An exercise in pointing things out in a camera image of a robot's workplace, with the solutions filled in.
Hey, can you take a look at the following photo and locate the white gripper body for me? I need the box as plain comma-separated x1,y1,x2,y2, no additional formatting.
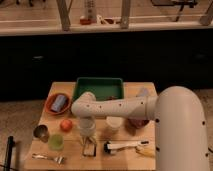
78,117,96,137

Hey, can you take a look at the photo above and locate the brown board eraser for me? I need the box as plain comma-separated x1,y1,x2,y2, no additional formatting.
82,137,97,157

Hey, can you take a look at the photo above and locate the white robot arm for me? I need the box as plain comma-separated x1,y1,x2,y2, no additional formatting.
71,86,210,171

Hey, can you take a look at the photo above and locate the orange fruit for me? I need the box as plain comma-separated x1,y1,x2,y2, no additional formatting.
60,119,73,132

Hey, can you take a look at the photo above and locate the white cup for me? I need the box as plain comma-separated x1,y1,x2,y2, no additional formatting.
106,117,123,133

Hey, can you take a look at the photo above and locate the green plastic cup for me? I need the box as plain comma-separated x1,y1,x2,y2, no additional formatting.
48,134,63,150

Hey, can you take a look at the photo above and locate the grey can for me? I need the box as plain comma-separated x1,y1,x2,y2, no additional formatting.
51,94,67,112

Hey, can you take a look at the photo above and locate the brown grapes bunch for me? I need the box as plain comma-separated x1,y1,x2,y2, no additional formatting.
107,96,118,100

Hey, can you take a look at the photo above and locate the green plastic tray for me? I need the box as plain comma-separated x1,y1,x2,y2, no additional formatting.
73,77,124,101

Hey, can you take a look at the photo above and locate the silver fork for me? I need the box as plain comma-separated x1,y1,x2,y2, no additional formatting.
32,154,64,164

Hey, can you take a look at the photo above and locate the orange bowl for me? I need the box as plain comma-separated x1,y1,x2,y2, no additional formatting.
44,93,71,115

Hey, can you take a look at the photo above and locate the metal cup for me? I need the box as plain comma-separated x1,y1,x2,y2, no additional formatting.
33,125,49,143

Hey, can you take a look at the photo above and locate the dark red plate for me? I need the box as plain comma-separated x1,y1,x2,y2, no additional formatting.
129,119,149,129

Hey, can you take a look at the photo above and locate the grey triangular cloth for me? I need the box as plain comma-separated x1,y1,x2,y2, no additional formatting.
137,88,149,97

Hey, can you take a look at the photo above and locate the black pole stand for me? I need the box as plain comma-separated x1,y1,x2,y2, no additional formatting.
3,136,15,171

